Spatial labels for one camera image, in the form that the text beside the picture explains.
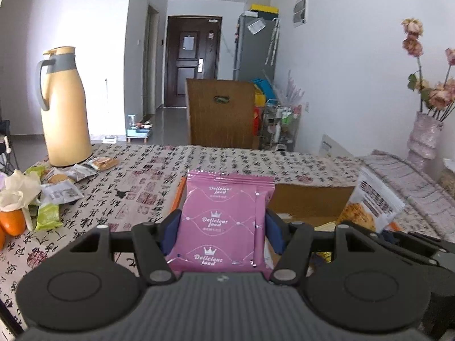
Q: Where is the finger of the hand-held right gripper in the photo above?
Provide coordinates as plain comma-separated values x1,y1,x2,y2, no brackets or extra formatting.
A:
382,230,455,268

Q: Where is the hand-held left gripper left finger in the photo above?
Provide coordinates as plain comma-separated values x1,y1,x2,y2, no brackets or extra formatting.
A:
60,210,182,285

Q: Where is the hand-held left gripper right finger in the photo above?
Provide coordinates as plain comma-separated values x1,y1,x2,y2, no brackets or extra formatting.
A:
265,209,388,285

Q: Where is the orange cardboard box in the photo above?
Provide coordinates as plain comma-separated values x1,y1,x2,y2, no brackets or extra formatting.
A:
171,177,404,279

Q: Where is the pink snack packet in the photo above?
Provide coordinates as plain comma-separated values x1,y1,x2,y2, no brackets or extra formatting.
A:
167,170,276,273

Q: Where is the white orange chips packet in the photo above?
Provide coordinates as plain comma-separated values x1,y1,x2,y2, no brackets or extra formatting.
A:
336,167,406,234

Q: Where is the folded grey patterned cloth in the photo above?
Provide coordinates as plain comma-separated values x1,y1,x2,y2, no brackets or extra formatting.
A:
359,149,455,228

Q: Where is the clear cookie packet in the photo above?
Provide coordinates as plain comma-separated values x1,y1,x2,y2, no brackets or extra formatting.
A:
46,172,70,185
85,157,119,171

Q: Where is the small blue stool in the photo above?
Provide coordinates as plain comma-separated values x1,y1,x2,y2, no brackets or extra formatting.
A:
126,128,153,144

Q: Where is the white flat carton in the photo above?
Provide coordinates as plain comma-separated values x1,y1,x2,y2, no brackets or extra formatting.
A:
318,134,356,159

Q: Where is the pink textured vase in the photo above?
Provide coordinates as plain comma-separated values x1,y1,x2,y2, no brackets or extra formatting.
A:
407,111,444,174

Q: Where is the metal storage cart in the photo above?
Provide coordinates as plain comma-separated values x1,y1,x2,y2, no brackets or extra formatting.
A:
261,105,301,151

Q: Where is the silver cookie packet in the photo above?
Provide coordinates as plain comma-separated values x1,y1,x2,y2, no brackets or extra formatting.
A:
69,163,98,180

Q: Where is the white snack packet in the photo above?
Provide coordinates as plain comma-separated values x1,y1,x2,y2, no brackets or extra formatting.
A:
41,181,84,205

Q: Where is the wooden chair back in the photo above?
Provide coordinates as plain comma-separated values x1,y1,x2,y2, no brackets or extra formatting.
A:
186,78,257,150

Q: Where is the green snack packet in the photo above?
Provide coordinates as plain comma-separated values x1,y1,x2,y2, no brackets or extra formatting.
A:
34,202,63,231
25,165,48,185

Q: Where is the dried lavender bunch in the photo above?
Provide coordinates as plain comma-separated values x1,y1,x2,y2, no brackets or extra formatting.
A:
279,71,304,107

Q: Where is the blue bag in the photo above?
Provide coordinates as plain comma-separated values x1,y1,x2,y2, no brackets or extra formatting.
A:
252,77,276,96

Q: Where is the dried pink rose bouquet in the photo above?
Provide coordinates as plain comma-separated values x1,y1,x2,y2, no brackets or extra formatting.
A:
402,18,455,121

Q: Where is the dark brown door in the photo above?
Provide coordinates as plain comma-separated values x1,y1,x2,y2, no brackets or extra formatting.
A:
164,15,223,108

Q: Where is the white crumpled bag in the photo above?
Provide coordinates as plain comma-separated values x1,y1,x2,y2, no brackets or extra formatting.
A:
0,170,42,231

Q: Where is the yellow thermos jug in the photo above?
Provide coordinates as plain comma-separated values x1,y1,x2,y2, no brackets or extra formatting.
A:
35,46,94,167

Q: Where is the grey interior door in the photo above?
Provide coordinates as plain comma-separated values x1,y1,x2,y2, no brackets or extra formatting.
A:
144,3,160,114

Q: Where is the grey refrigerator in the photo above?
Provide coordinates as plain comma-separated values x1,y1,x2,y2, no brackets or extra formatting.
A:
233,13,280,82

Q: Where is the white umbrella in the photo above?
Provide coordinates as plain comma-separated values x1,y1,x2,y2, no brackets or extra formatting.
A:
265,18,280,66

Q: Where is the yellow box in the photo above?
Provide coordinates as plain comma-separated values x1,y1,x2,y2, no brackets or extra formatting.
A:
251,4,279,18

